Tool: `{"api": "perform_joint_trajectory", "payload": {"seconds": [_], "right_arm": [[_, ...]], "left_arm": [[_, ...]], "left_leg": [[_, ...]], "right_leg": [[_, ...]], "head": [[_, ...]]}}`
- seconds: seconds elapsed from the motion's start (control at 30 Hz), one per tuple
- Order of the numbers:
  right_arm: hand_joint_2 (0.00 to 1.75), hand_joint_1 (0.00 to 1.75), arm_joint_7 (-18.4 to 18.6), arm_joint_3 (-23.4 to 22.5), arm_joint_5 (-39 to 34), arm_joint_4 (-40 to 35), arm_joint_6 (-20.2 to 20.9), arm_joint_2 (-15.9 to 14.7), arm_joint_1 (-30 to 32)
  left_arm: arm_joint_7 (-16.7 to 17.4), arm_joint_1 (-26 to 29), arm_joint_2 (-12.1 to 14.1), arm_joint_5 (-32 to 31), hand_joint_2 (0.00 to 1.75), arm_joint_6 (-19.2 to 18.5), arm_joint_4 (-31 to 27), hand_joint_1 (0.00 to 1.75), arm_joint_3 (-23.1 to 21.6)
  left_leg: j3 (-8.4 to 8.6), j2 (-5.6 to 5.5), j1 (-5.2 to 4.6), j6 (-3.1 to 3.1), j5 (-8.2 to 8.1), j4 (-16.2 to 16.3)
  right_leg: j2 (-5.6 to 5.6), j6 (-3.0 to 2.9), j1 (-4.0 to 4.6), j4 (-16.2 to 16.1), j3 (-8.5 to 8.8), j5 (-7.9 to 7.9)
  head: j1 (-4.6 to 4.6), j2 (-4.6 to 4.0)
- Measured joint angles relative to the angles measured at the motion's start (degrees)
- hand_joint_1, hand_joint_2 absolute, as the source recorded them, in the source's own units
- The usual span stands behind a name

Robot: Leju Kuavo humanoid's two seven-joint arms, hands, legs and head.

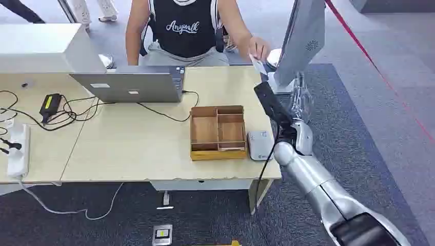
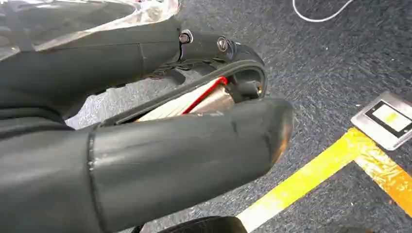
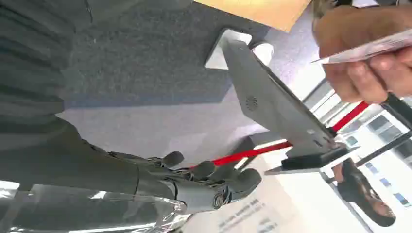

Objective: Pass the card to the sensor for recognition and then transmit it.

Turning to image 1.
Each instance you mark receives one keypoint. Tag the white card reader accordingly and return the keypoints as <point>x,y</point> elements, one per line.
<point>260,146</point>

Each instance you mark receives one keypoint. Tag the steel floor socket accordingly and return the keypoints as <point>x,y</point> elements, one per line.
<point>162,234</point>

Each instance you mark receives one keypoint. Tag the grey laptop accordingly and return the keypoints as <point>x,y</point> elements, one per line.
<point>136,86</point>

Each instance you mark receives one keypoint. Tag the standing person's legs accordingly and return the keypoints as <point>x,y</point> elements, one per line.
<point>91,12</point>

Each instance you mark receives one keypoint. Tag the small white floor bracket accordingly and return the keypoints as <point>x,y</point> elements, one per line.
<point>165,200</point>

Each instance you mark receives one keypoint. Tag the white box-shaped machine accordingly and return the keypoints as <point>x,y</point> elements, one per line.
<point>44,47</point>

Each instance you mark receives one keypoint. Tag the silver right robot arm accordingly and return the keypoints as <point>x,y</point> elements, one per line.
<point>316,180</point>

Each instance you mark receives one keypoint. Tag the red floor tape line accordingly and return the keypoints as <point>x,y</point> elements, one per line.
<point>374,64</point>

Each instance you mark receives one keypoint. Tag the black power adapter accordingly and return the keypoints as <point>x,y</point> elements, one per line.
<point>50,106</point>

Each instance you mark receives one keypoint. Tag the wooden card box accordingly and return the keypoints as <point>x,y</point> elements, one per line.
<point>217,134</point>

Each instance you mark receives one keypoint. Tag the white card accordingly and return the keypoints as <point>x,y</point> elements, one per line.
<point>259,65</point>

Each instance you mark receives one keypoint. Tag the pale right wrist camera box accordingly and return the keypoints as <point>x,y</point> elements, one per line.
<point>303,135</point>

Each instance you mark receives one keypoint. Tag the pale desk frame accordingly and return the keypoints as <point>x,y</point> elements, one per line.
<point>204,185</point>

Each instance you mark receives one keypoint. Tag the person's left hand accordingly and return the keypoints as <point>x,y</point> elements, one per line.
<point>259,48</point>

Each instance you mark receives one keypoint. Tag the black plug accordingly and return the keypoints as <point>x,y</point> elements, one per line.
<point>12,145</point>

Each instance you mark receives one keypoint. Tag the grey computer monitor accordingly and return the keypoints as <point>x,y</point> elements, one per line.
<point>300,40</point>

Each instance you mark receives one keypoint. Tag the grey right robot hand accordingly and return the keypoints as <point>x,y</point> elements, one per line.
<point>273,105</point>

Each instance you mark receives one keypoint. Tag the white power strip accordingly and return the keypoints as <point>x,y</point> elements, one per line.
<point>18,152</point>

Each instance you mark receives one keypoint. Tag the person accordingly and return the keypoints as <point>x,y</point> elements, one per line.
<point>185,30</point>

